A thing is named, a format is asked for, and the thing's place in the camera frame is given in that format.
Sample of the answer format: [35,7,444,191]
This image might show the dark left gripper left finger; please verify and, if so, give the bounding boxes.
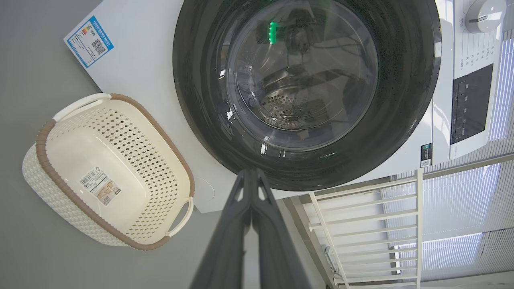
[190,168,253,289]

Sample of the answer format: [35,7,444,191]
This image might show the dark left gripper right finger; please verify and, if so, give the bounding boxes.
[252,168,312,289]

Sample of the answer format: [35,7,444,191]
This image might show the dark round washing machine door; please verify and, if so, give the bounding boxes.
[173,0,443,192]

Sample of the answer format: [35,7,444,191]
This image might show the basket product sticker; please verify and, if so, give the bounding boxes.
[78,166,121,207]

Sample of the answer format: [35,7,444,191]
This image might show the cream perforated laundry basket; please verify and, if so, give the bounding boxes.
[22,93,196,251]

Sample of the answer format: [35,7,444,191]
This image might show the white washing machine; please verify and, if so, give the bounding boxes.
[63,0,514,214]

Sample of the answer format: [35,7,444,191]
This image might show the black washing machine display panel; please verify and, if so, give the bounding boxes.
[449,63,494,145]

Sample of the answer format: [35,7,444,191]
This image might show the white washing machine knob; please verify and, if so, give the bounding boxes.
[465,0,508,35]

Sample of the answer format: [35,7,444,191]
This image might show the round filter cover flap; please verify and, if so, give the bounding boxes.
[193,177,216,202]

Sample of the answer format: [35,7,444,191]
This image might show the white slatted rack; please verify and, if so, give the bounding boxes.
[308,169,424,289]

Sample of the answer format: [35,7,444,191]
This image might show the small black QR sticker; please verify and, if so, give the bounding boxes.
[420,142,434,169]

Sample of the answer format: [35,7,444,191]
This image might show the white window blinds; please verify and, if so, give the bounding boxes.
[377,31,514,282]

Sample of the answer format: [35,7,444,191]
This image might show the blue energy label sticker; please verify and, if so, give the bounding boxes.
[63,15,115,69]

